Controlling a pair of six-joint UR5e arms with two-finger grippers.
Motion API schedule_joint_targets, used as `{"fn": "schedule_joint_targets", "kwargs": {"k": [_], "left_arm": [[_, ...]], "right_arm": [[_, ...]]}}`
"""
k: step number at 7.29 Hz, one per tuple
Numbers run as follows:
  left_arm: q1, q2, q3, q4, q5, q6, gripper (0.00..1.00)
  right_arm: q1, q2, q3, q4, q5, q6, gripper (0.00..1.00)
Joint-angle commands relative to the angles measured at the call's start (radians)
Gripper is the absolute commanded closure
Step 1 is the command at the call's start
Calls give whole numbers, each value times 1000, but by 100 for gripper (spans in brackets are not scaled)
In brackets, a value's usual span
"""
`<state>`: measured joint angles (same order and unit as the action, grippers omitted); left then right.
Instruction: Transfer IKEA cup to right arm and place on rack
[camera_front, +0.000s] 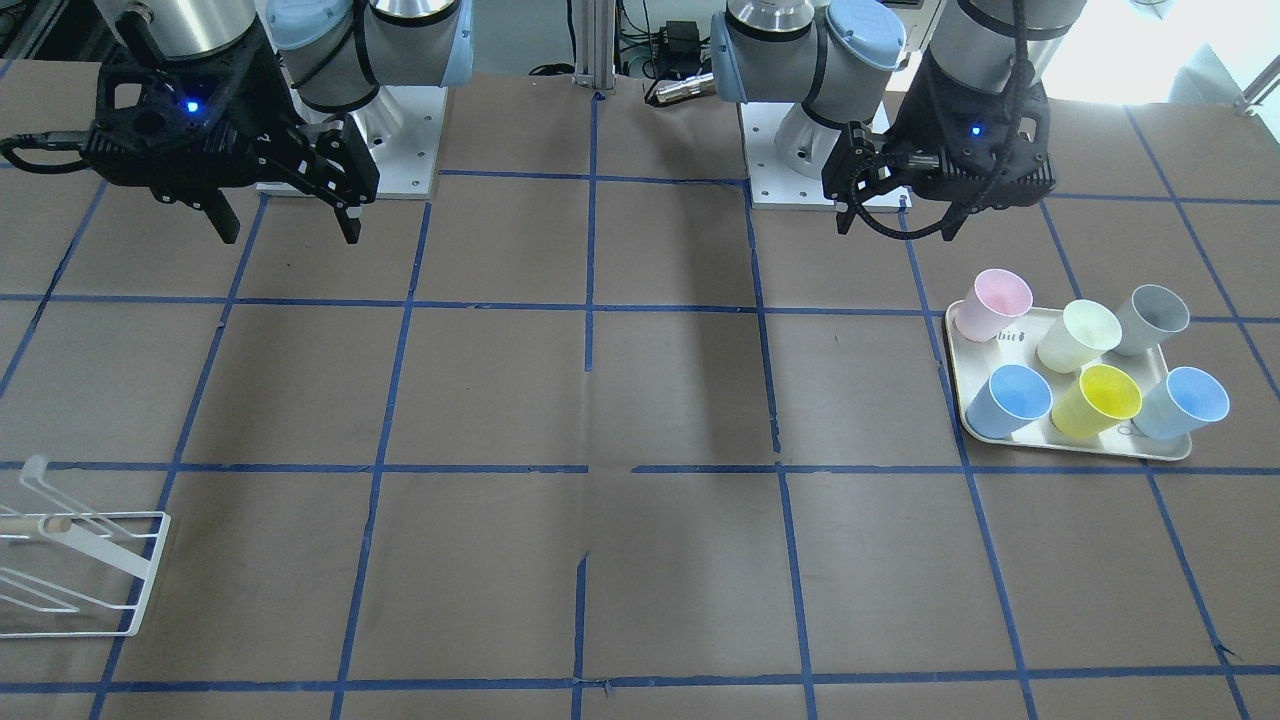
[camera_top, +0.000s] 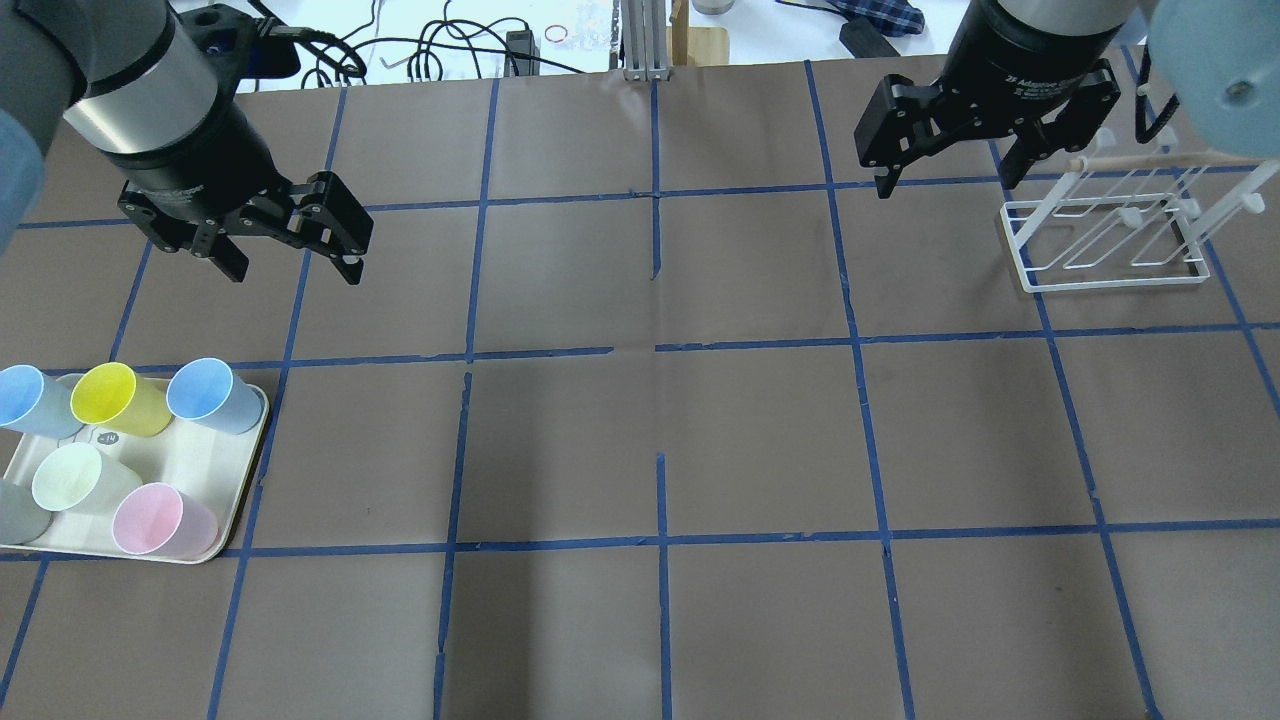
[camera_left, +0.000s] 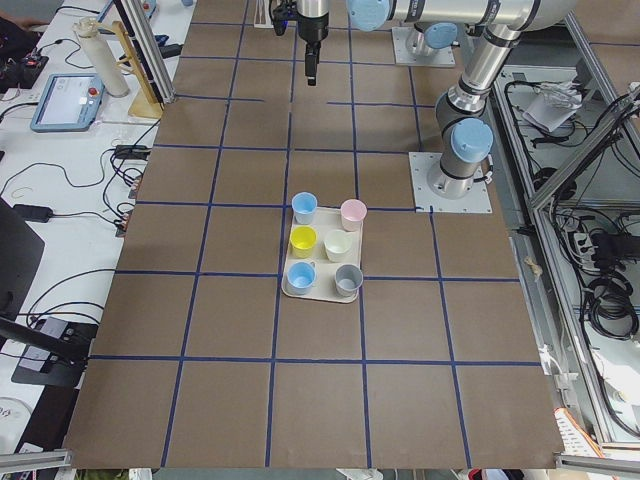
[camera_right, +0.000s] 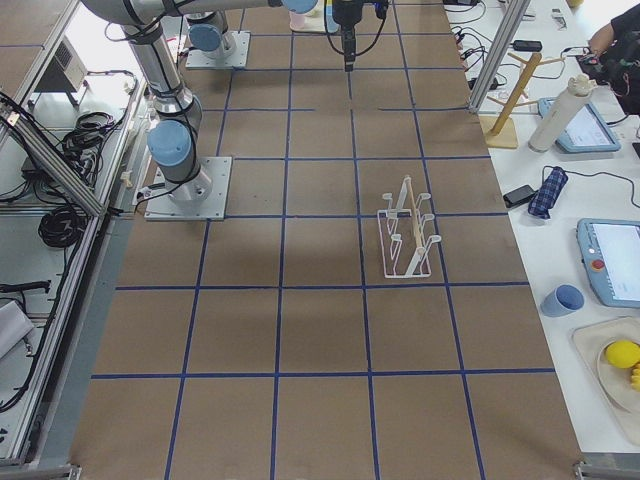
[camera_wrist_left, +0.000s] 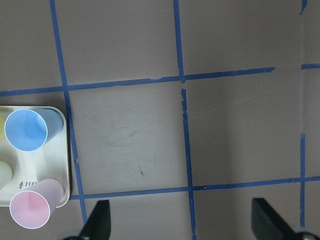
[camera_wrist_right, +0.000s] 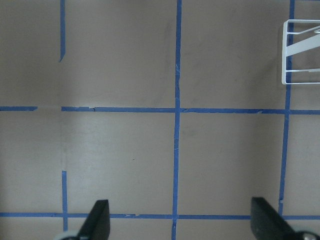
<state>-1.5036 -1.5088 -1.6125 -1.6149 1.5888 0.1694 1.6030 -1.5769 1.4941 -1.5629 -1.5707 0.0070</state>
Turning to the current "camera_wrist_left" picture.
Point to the pink plastic cup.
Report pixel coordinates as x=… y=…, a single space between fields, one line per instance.
x=33 y=207

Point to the yellow plastic cup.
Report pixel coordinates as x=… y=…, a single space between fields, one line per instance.
x=2 y=128

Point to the light blue plastic cup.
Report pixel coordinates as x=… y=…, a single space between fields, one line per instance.
x=29 y=129

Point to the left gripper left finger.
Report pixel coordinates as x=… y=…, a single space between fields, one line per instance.
x=98 y=225

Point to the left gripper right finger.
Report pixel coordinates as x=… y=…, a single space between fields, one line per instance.
x=267 y=224

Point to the cream plastic tray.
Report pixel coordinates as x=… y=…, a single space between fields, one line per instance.
x=29 y=167

